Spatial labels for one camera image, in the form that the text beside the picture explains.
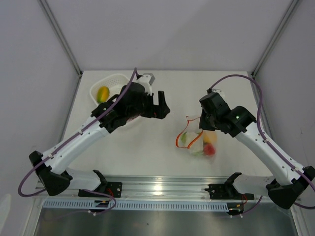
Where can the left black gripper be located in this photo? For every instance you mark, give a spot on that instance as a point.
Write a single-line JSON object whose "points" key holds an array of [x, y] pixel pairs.
{"points": [[161, 110]]}

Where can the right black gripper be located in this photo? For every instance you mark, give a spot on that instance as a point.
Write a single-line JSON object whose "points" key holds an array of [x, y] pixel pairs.
{"points": [[203, 125]]}

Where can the orange fruit with leaf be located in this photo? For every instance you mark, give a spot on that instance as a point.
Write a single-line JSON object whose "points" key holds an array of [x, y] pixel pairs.
{"points": [[209, 137]]}

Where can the clear zip top bag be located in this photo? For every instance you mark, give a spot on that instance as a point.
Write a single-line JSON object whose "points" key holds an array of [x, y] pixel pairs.
{"points": [[192, 126]]}

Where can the white cauliflower with leaves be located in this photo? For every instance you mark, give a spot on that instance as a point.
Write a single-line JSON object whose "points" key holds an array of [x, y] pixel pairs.
{"points": [[192, 142]]}

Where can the red orange peach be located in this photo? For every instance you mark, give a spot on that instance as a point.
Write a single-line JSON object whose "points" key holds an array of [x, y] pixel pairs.
{"points": [[209, 149]]}

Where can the red grape bunch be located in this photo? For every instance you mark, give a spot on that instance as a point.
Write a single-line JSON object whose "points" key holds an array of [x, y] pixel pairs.
{"points": [[132, 119]]}

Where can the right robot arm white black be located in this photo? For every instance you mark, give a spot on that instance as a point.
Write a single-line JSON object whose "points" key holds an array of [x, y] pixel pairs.
{"points": [[289, 179]]}

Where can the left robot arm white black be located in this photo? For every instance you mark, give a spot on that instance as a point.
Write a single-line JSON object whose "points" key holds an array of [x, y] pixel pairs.
{"points": [[52, 166]]}

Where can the white perforated plastic basket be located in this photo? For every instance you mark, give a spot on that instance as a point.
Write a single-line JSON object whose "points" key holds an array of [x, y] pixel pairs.
{"points": [[114, 82]]}

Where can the green yellow mango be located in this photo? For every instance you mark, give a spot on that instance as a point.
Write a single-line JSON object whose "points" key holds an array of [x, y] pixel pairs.
{"points": [[102, 94]]}

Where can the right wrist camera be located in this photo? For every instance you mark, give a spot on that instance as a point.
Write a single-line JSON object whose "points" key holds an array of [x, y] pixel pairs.
{"points": [[219, 91]]}

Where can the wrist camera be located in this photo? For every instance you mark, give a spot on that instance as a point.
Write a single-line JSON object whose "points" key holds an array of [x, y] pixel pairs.
{"points": [[219, 91], [146, 80]]}

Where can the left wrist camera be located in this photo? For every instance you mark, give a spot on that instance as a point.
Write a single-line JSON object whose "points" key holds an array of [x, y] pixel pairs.
{"points": [[146, 80]]}

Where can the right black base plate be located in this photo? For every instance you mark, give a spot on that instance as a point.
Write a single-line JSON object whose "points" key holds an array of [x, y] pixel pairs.
{"points": [[221, 191]]}

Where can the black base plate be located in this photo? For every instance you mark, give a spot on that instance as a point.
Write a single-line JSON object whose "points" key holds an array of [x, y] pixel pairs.
{"points": [[113, 189], [221, 191]]}

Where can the aluminium mounting rail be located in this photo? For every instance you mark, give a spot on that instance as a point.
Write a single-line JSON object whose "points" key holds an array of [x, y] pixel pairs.
{"points": [[165, 188]]}

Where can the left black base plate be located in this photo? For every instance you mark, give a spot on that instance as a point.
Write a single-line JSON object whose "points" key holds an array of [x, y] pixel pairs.
{"points": [[113, 189]]}

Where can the white slotted cable duct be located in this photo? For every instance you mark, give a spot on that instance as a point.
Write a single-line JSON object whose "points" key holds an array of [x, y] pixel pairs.
{"points": [[203, 206]]}

